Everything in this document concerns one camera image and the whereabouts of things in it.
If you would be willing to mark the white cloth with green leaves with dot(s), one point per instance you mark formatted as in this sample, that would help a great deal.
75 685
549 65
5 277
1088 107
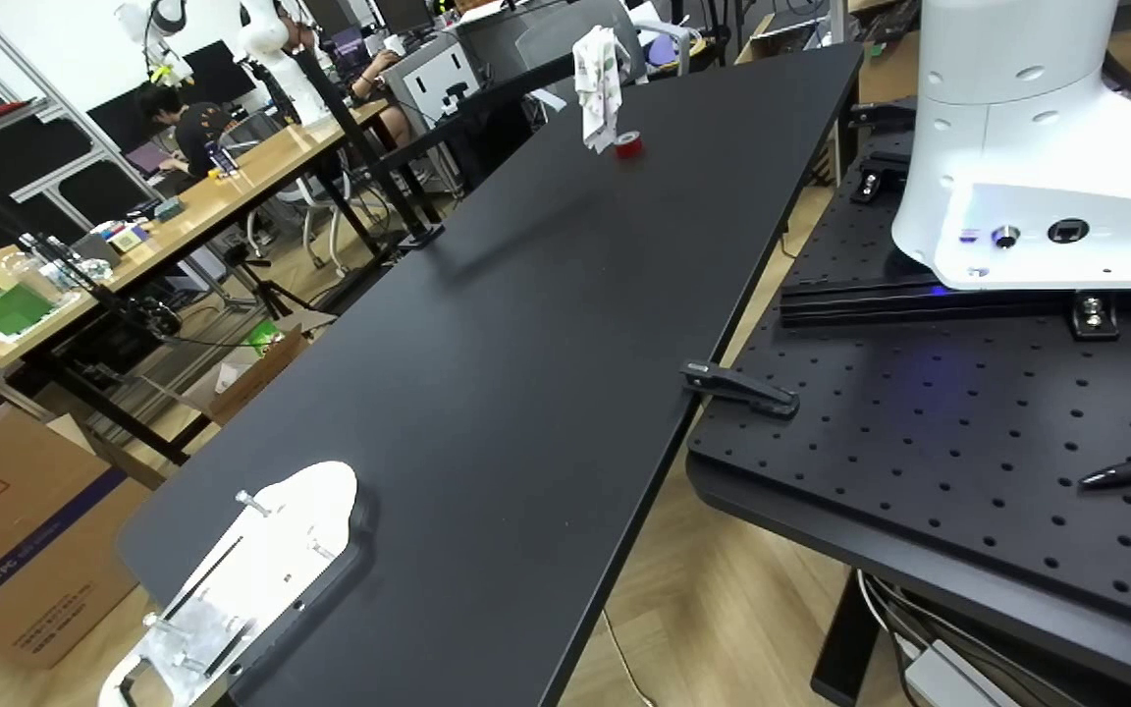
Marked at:
598 84

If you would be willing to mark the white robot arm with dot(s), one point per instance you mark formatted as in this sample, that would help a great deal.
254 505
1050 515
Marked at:
1022 133

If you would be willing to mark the black clamp lever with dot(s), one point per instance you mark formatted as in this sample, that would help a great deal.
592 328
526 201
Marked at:
735 385

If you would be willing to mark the red and white spool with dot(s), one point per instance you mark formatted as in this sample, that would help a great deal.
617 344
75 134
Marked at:
628 146

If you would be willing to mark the grey computer case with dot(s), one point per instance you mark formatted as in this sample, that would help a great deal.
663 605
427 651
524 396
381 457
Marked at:
435 80

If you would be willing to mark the white metal clamp device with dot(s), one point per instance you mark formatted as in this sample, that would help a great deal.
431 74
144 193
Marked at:
276 553

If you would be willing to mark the long wooden desk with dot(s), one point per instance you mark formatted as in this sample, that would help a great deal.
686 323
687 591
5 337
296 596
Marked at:
254 163

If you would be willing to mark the black perforated breadboard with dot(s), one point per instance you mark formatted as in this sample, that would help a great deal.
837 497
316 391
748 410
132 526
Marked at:
982 435

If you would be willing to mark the person in black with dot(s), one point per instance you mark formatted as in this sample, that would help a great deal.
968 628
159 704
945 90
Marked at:
194 133

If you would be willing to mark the white power adapter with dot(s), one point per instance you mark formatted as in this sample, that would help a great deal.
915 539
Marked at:
953 681

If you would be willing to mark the green mat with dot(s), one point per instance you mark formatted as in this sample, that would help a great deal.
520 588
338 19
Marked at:
15 312

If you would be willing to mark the cardboard box with red print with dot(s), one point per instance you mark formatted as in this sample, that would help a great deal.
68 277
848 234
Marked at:
17 526

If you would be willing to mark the black aluminium rail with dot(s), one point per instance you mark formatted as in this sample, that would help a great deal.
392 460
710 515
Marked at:
880 306

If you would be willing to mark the metal mounting bracket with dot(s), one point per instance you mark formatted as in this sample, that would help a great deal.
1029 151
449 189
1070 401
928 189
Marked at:
1092 315

